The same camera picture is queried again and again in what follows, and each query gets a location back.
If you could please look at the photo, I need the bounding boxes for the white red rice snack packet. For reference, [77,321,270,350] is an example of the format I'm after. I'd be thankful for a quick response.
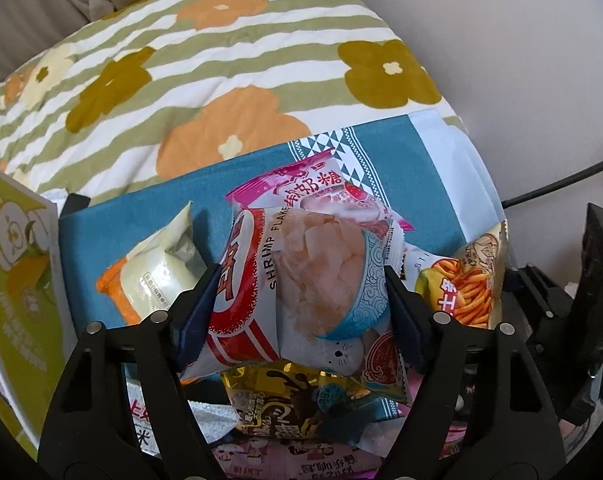
[124,390,163,457]

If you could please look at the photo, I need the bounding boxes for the pink candy packet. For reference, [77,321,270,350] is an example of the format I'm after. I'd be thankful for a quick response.
[226,152,415,233]

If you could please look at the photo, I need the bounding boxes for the teal cloth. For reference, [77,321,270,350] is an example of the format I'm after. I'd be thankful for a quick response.
[59,110,502,421]

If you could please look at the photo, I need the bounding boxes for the cream orange snack packet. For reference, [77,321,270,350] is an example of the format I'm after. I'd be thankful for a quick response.
[96,201,207,326]

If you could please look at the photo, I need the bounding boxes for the green cardboard box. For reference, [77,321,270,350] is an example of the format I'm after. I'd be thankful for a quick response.
[0,157,70,461]

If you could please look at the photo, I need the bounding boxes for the black cable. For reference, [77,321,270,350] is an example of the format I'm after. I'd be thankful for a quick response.
[500,157,603,209]

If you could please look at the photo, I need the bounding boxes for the white red shrimp chips bag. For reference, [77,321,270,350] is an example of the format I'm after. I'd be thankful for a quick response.
[182,205,415,406]

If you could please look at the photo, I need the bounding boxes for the grey upholstered headboard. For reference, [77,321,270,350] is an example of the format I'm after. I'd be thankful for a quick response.
[0,0,102,88]

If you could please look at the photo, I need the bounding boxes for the white dark snack packet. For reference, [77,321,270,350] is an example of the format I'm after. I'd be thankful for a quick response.
[400,242,449,281]

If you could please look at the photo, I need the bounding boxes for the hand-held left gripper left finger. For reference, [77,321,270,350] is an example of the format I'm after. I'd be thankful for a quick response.
[38,262,232,480]

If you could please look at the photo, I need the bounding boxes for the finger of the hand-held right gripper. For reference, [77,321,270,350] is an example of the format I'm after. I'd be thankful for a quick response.
[504,262,579,361]

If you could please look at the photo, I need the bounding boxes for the yellow fries snack packet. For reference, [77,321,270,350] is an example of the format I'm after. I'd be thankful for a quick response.
[414,220,508,331]

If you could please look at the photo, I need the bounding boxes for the floral striped blanket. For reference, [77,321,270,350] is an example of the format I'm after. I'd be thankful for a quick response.
[0,0,467,206]

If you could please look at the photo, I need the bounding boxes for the magenta snack packet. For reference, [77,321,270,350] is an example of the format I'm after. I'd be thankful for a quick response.
[209,435,382,480]

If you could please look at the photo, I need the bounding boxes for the gold chocolate snack packet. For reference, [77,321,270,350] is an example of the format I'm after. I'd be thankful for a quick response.
[220,362,382,448]

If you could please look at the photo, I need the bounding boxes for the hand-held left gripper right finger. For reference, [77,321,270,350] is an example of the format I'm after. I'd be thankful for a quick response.
[380,265,567,480]

